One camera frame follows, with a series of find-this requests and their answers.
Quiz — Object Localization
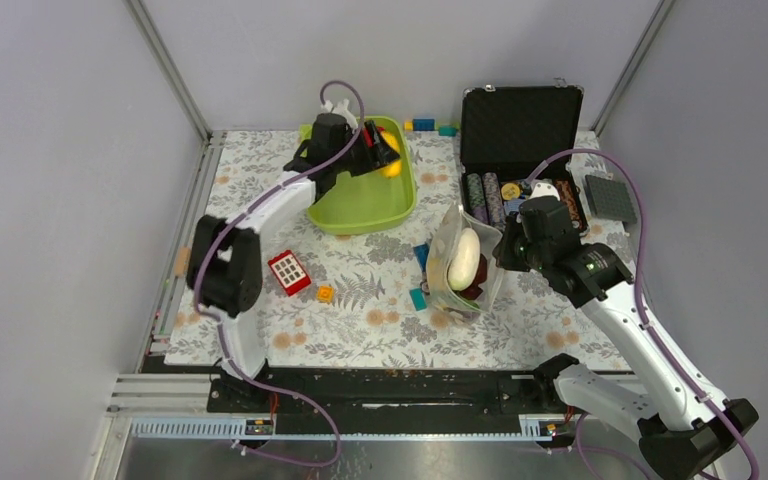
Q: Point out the blue brick at wall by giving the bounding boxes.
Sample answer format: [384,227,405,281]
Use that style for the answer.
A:
[411,118,436,131]

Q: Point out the floral tablecloth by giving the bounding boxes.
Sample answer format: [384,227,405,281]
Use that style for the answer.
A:
[164,131,631,371]

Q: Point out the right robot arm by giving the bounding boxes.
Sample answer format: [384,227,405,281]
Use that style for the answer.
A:
[493,196,759,479]

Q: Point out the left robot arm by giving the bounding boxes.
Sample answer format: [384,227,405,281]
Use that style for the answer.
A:
[186,113,402,411]

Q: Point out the wooden block long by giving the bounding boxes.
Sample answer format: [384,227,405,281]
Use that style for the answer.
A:
[172,246,191,278]

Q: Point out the red toy tomato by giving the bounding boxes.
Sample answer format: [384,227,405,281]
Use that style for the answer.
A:
[362,123,381,149]

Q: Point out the orange toy brick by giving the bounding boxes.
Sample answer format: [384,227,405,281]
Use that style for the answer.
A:
[316,285,335,304]

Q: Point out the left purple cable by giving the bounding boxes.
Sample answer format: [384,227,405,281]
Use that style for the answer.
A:
[191,80,367,468]

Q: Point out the teal brick at wall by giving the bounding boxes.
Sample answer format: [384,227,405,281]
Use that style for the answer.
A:
[438,125,458,137]

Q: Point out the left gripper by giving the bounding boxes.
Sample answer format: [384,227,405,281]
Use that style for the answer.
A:
[333,121,399,177]

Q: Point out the dark purple mangosteen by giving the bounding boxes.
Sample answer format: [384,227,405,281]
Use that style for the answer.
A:
[457,285,484,302]
[471,254,488,286]

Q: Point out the black poker chip case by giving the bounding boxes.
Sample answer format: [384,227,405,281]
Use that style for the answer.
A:
[459,85,584,230]

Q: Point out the blue toy brick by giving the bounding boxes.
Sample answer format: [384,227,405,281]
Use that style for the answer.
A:
[413,243,430,273]

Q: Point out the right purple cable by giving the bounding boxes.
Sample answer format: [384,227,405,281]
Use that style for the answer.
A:
[523,147,762,480]

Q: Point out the grey building baseplate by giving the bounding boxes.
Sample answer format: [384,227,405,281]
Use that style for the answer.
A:
[585,175,638,225]

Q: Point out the teal toy brick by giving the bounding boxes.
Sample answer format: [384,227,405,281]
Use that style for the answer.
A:
[409,288,428,311]

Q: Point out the red window toy block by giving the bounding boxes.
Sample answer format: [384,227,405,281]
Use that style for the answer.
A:
[267,250,312,296]

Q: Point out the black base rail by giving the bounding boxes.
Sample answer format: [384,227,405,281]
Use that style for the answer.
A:
[206,366,570,435]

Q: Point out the purple cable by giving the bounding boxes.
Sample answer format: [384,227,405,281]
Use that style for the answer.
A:
[191,80,367,468]
[523,147,762,480]

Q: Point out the white toy radish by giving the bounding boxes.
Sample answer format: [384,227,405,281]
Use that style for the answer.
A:
[447,227,481,291]

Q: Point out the clear zip top bag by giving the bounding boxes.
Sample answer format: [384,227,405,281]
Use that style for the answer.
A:
[425,202,502,323]

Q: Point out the yellow toy lemon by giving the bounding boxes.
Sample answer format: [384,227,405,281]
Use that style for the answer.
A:
[379,130,402,179]

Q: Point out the green plastic tray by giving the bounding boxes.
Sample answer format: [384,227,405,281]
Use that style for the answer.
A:
[306,115,418,235]

